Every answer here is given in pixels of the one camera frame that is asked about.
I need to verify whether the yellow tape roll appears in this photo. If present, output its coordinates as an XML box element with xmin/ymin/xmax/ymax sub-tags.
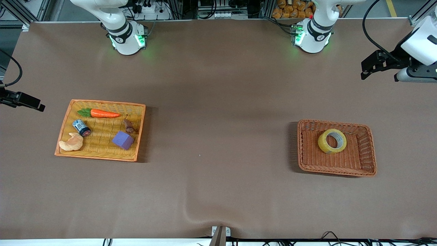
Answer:
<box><xmin>318</xmin><ymin>129</ymin><xmax>347</xmax><ymax>154</ymax></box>

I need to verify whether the small jar blue label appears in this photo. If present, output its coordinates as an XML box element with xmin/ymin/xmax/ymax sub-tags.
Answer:
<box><xmin>72</xmin><ymin>119</ymin><xmax>91</xmax><ymax>137</ymax></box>

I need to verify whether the toy croissant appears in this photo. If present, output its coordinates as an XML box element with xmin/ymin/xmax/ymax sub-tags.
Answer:
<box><xmin>58</xmin><ymin>133</ymin><xmax>84</xmax><ymax>152</ymax></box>

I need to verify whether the orange toy carrot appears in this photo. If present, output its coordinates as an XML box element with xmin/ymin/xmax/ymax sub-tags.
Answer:
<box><xmin>77</xmin><ymin>108</ymin><xmax>121</xmax><ymax>119</ymax></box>

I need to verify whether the yellow wicker basket orange rim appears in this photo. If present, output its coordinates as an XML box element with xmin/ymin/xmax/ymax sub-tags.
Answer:
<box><xmin>54</xmin><ymin>99</ymin><xmax>146</xmax><ymax>162</ymax></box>

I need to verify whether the crate of bread toys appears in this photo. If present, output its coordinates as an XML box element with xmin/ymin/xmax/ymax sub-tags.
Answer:
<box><xmin>272</xmin><ymin>0</ymin><xmax>315</xmax><ymax>19</ymax></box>

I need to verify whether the purple foam cube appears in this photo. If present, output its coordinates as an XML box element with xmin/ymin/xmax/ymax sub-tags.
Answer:
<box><xmin>112</xmin><ymin>131</ymin><xmax>134</xmax><ymax>150</ymax></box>

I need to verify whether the brown toy root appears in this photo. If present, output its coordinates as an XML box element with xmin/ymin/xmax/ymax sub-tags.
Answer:
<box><xmin>123</xmin><ymin>115</ymin><xmax>137</xmax><ymax>134</ymax></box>

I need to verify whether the brown wicker basket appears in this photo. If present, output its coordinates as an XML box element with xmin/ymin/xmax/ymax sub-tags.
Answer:
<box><xmin>296</xmin><ymin>119</ymin><xmax>378</xmax><ymax>177</ymax></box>

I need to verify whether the large white power strip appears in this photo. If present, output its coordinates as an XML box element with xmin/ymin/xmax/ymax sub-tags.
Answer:
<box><xmin>131</xmin><ymin>0</ymin><xmax>172</xmax><ymax>20</ymax></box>

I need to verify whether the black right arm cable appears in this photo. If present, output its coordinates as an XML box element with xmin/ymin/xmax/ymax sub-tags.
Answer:
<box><xmin>0</xmin><ymin>49</ymin><xmax>23</xmax><ymax>87</ymax></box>

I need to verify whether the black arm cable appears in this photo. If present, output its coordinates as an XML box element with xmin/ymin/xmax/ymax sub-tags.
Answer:
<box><xmin>362</xmin><ymin>0</ymin><xmax>403</xmax><ymax>64</ymax></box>
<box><xmin>0</xmin><ymin>49</ymin><xmax>23</xmax><ymax>87</ymax></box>

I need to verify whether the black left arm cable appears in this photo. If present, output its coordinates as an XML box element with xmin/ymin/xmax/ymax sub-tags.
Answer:
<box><xmin>362</xmin><ymin>0</ymin><xmax>403</xmax><ymax>64</ymax></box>

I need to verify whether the aluminium frame profile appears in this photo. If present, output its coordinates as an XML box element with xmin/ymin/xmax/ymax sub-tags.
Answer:
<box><xmin>0</xmin><ymin>0</ymin><xmax>52</xmax><ymax>32</ymax></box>
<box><xmin>408</xmin><ymin>0</ymin><xmax>437</xmax><ymax>28</ymax></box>

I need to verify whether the black floor cables bundle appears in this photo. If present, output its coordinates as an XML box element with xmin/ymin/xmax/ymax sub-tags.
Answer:
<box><xmin>225</xmin><ymin>231</ymin><xmax>437</xmax><ymax>246</ymax></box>

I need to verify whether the metal table clamp bracket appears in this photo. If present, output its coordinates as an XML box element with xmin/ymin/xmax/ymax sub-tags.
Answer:
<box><xmin>211</xmin><ymin>225</ymin><xmax>231</xmax><ymax>246</ymax></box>

